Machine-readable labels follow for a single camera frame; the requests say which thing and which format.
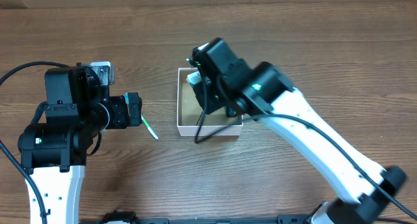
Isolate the green white toothbrush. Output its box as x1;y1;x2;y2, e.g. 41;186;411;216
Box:
124;92;159;140

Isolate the green white soap packet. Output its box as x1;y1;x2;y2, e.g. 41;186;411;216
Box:
186;71;202;86

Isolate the blue mouthwash bottle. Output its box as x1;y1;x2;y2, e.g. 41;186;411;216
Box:
225;107;237;118

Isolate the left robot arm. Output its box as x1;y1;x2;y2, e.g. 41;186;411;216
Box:
18;61;142;223

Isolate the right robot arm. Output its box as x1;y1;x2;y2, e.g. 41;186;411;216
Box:
188;38;407;223

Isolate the white cardboard box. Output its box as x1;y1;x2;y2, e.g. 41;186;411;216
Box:
177;68;243;137

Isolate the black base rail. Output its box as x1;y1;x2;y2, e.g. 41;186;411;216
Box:
81;210;311;224

